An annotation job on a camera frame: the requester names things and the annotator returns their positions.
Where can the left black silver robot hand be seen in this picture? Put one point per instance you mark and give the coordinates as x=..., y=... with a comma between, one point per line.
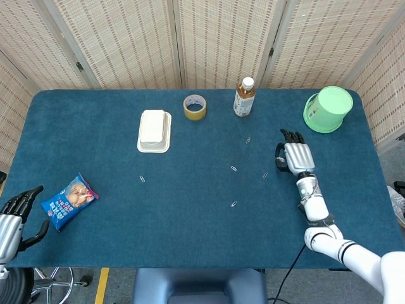
x=11, y=228

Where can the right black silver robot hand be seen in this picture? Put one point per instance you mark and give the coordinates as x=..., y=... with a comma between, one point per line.
x=299, y=156

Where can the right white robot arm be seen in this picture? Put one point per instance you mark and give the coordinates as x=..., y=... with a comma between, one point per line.
x=329, y=242

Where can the green plastic bucket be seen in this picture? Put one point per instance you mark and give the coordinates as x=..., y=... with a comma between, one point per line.
x=329, y=107

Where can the blue snack bag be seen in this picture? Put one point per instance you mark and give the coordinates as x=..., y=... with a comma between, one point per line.
x=68, y=202

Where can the chrome stool base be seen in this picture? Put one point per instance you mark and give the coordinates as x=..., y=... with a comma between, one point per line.
x=52, y=283

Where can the tea bottle with white cap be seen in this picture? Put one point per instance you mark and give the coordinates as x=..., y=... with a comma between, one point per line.
x=244, y=101

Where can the woven folding screen panel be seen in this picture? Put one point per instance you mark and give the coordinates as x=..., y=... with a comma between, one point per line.
x=9, y=111
x=386, y=95
x=224, y=38
x=31, y=41
x=326, y=41
x=120, y=41

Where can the white shoe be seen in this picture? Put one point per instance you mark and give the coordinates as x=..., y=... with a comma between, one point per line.
x=397, y=206

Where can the yellow tape roll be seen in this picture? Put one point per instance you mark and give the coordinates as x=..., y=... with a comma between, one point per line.
x=190, y=115

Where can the blue table cloth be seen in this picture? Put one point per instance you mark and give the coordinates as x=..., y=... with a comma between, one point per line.
x=190, y=228

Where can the white plastic food container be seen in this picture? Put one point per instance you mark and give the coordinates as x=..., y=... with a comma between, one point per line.
x=153, y=130

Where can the blue padded chair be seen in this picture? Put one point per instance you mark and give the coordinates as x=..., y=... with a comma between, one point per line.
x=199, y=283

